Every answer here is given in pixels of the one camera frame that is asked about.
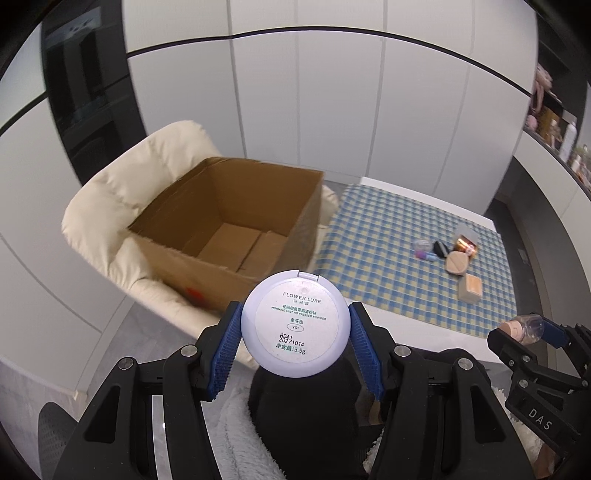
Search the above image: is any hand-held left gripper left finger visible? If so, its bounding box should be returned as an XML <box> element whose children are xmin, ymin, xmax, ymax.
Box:
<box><xmin>53</xmin><ymin>301</ymin><xmax>245</xmax><ymax>480</ymax></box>

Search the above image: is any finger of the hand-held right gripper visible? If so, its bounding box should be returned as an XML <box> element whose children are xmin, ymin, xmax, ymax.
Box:
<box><xmin>544</xmin><ymin>320</ymin><xmax>591</xmax><ymax>376</ymax></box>
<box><xmin>487</xmin><ymin>325</ymin><xmax>555</xmax><ymax>384</ymax></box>

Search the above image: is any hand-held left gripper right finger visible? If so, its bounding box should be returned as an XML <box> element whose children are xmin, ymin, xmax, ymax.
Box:
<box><xmin>348</xmin><ymin>302</ymin><xmax>541</xmax><ymax>480</ymax></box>

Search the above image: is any small clear bottle beige cap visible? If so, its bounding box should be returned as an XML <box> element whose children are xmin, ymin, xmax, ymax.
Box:
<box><xmin>499</xmin><ymin>313</ymin><xmax>548</xmax><ymax>344</ymax></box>

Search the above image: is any beige square carton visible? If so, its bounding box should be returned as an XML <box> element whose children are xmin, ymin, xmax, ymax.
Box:
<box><xmin>457</xmin><ymin>273</ymin><xmax>485</xmax><ymax>304</ymax></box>

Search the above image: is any white round powder compact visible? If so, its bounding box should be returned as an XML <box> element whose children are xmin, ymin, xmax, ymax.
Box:
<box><xmin>241</xmin><ymin>270</ymin><xmax>349</xmax><ymax>378</ymax></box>

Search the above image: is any pink rounded compact case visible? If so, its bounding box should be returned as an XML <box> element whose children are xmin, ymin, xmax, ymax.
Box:
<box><xmin>444</xmin><ymin>251</ymin><xmax>472</xmax><ymax>275</ymax></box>

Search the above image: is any brown cardboard box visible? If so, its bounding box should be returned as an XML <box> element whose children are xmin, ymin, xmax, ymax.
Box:
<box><xmin>127</xmin><ymin>157</ymin><xmax>325</xmax><ymax>315</ymax></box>

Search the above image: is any person's leg in black pants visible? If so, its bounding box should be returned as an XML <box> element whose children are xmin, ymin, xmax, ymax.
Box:
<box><xmin>248</xmin><ymin>357</ymin><xmax>384</xmax><ymax>480</ymax></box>

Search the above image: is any white fleece robe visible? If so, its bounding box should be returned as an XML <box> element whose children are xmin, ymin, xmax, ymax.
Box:
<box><xmin>210</xmin><ymin>383</ymin><xmax>548</xmax><ymax>480</ymax></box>

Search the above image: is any blue yellow checkered tablecloth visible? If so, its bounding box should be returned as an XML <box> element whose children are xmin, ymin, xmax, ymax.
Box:
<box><xmin>310</xmin><ymin>184</ymin><xmax>517</xmax><ymax>340</ymax></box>

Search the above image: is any grey mesh chair part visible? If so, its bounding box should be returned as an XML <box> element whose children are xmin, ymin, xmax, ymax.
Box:
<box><xmin>39</xmin><ymin>401</ymin><xmax>88</xmax><ymax>480</ymax></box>

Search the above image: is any cream padded chair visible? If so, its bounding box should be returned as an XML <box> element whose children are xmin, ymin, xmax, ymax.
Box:
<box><xmin>61</xmin><ymin>121</ymin><xmax>340</xmax><ymax>340</ymax></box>

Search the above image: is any white spray bottle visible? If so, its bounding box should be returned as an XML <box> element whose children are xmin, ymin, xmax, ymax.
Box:
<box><xmin>560</xmin><ymin>122</ymin><xmax>578</xmax><ymax>160</ymax></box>

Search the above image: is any brown paper bag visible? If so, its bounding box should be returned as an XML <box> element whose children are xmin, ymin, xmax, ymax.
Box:
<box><xmin>538</xmin><ymin>106</ymin><xmax>563</xmax><ymax>138</ymax></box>

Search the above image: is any pink handbag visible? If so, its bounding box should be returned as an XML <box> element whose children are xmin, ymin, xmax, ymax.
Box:
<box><xmin>534</xmin><ymin>65</ymin><xmax>553</xmax><ymax>116</ymax></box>

